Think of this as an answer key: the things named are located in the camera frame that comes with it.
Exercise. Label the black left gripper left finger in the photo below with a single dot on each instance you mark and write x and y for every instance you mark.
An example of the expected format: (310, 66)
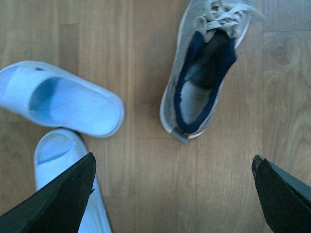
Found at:
(59, 206)

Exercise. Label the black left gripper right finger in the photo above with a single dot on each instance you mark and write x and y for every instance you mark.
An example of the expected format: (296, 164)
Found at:
(284, 199)

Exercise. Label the light blue slide sandal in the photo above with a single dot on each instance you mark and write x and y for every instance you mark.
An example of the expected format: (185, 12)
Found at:
(57, 151)
(53, 97)

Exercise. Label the grey knit sneaker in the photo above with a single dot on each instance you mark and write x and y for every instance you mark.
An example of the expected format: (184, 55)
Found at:
(208, 35)

